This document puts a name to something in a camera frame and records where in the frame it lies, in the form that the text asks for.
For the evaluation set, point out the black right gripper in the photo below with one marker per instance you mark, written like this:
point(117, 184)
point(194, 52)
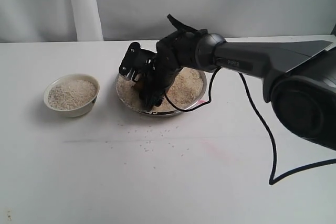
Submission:
point(174, 52)

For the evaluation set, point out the brown wooden cup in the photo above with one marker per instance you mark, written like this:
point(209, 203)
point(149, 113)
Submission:
point(138, 86)

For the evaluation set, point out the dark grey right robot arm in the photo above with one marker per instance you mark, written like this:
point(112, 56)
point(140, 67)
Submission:
point(298, 77)

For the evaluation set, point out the rice heap on plate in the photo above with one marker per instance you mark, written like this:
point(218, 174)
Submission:
point(186, 87)

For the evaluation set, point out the small cream ceramic bowl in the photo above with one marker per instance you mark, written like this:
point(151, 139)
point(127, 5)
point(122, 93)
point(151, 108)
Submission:
point(78, 111)

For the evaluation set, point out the uncooked white rice grains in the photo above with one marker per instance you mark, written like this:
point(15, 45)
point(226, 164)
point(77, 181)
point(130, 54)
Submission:
point(71, 94)

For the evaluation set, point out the round steel plate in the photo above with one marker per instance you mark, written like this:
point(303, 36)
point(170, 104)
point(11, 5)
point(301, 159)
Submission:
point(197, 103)

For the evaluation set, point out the white backdrop curtain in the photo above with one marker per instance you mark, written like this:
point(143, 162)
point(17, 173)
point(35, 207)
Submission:
point(97, 20)

